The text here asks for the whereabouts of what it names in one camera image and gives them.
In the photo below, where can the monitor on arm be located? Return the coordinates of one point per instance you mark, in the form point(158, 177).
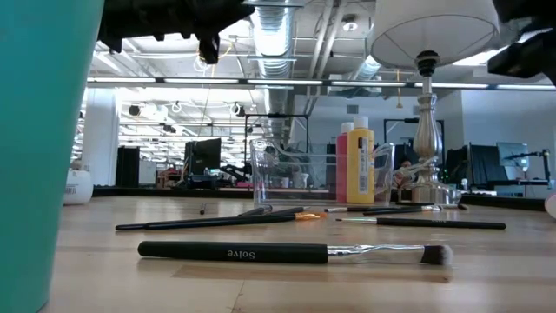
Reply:
point(512, 156)

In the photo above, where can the large yellow paint bottle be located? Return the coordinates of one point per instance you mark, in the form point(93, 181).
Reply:
point(358, 165)

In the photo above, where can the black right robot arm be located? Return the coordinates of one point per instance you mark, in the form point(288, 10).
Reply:
point(521, 56)

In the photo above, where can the black background monitor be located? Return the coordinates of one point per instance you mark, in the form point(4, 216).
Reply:
point(203, 156)

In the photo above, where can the silver ceiling duct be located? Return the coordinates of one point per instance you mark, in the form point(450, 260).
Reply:
point(273, 43)

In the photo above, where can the black brush orange ferrule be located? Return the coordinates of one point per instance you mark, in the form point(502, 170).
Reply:
point(217, 221)

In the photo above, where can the dark background panels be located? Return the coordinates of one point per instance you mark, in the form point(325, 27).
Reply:
point(473, 167)

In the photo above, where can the black frame stand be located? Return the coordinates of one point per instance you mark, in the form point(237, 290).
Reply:
point(278, 115)

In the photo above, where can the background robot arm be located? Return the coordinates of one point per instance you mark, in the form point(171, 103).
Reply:
point(236, 170)

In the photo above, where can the long black brush silver ferrule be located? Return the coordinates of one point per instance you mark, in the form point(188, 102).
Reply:
point(434, 223)

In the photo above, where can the white paint bottle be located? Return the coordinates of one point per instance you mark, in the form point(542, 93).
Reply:
point(78, 187)

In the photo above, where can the thick black Solve brush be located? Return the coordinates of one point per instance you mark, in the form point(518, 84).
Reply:
point(239, 253)

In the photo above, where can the short black brush silver ferrule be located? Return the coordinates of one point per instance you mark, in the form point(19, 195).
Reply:
point(460, 206)

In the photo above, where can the long ceiling light bar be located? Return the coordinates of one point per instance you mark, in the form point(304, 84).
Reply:
point(200, 80)

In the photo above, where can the white pillar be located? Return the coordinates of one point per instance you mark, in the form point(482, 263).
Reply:
point(100, 139)

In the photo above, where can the clear plastic bin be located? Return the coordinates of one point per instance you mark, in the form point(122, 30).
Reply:
point(295, 174)

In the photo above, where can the green plastic cup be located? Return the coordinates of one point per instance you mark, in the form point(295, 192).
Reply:
point(39, 152)

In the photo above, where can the table lamp white shade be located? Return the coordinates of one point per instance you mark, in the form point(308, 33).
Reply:
point(434, 35)

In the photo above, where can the thin black paint brush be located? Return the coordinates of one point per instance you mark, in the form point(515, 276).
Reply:
point(373, 209)
point(428, 208)
point(202, 209)

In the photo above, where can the black cabinet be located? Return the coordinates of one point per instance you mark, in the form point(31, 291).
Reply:
point(128, 167)

